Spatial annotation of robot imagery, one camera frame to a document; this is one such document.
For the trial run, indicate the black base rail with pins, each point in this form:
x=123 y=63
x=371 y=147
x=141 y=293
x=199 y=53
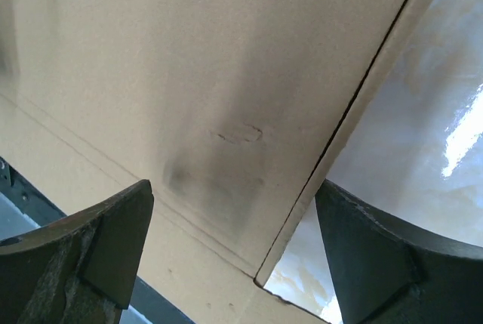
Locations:
x=25 y=208

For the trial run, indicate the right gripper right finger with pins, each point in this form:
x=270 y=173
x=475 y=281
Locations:
x=387 y=270

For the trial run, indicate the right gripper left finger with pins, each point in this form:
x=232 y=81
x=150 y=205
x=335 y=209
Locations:
x=81 y=268

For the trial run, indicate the brown cardboard box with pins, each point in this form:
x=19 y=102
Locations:
x=233 y=109

